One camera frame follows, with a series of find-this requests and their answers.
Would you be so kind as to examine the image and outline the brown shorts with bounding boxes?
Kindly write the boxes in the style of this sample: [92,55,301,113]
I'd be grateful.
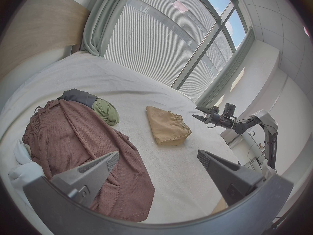
[22,99,156,223]

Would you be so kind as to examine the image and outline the bed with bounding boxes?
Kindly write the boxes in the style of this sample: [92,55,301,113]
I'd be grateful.
[0,0,242,225]

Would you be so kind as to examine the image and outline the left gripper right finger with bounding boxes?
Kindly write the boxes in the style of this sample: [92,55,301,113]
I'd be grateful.
[198,149,264,207]

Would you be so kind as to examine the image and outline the tan shorts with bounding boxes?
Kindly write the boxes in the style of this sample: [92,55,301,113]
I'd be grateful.
[146,106,192,146]

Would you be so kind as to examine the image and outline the green garment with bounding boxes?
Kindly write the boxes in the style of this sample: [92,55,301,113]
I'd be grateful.
[92,98,120,126]

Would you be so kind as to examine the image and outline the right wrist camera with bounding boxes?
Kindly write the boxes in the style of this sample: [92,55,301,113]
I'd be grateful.
[224,103,237,118]

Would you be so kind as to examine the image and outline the pale grey garment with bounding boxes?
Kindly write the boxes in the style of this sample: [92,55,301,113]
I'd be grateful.
[8,139,50,188]

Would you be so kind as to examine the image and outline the black garment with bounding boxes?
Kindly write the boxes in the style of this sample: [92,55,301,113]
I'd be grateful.
[57,89,97,108]

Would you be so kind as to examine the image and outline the grey-green curtain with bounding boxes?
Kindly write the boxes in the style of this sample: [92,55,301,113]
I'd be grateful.
[81,0,134,58]

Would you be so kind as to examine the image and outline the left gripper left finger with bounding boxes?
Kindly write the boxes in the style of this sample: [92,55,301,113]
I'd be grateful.
[51,151,120,209]

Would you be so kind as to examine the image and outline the window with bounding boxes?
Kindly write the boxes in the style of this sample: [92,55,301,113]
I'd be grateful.
[103,0,255,102]

